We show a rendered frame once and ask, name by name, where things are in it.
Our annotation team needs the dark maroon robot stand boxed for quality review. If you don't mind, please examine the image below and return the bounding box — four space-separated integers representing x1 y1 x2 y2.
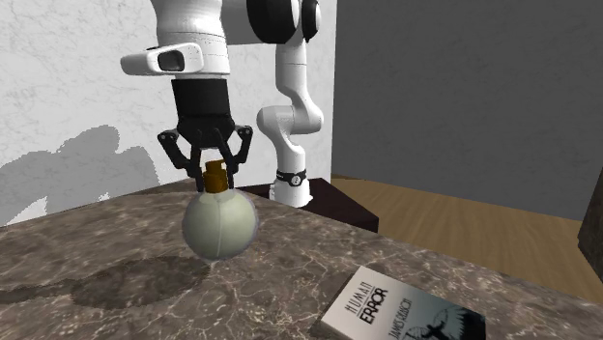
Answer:
235 177 381 235

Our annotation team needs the round pale bottle brown cap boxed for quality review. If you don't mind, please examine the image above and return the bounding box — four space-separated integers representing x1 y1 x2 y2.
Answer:
181 159 260 262

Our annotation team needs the white book with black bird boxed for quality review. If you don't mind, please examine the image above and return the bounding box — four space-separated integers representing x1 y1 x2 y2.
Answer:
310 265 488 340

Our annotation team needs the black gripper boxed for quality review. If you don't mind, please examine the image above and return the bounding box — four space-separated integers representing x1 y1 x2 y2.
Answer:
157 77 254 192

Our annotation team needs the dark brown furniture piece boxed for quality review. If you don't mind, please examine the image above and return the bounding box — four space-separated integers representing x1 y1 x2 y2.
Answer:
577 166 603 284

